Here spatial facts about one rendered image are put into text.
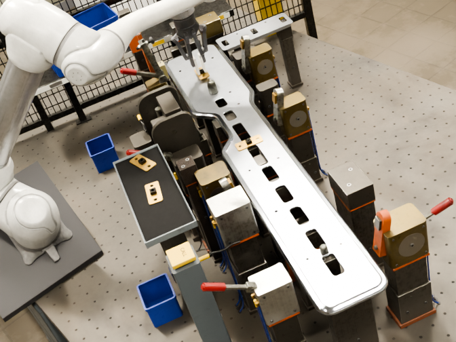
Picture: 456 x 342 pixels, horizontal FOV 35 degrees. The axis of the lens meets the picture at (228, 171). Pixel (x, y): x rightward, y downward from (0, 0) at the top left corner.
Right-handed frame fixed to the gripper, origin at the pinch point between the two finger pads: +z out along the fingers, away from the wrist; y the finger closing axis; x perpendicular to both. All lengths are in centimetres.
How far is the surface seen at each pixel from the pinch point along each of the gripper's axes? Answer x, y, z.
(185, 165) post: -57, -22, -5
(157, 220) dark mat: -81, -35, -11
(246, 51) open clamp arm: -7.4, 16.1, -1.6
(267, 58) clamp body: -8.5, 22.3, 3.3
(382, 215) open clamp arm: -106, 14, -6
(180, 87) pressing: -2.5, -9.2, 4.5
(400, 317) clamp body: -109, 13, 30
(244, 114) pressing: -31.7, 4.2, 5.0
